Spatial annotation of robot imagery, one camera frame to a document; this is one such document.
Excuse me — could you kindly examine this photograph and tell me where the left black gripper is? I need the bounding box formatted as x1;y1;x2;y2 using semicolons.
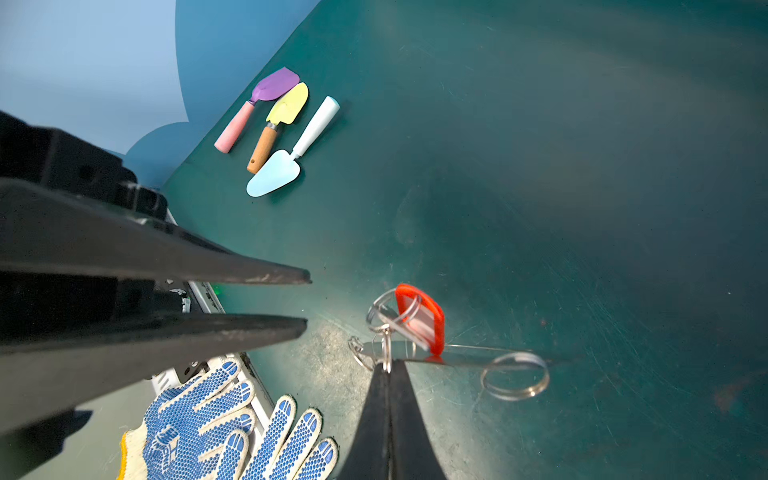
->
0;110;312;433

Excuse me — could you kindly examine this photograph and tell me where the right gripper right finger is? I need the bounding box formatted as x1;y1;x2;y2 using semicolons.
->
389;360;446;480

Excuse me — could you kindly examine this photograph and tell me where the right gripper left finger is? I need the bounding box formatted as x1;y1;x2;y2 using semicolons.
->
338;365;391;480

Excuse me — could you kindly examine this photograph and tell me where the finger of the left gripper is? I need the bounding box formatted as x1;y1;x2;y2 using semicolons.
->
1;314;307;432

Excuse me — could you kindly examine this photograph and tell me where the grey metal keyring plate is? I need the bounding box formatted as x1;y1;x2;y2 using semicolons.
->
347;316;551;402

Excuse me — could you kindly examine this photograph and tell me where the right blue dotted work glove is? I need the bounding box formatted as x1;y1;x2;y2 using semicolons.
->
240;395;339;480

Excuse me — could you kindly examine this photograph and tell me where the blue dotted work glove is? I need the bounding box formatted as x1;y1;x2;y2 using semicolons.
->
240;395;339;480
118;358;256;479

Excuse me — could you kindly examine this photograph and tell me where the left blue dotted work glove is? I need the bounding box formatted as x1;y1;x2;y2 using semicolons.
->
118;358;256;479

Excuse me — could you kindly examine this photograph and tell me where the green spatula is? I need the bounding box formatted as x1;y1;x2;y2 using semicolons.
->
247;82;309;174

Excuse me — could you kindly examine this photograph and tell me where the purple spatula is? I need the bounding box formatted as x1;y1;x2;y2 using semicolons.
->
214;67;301;155

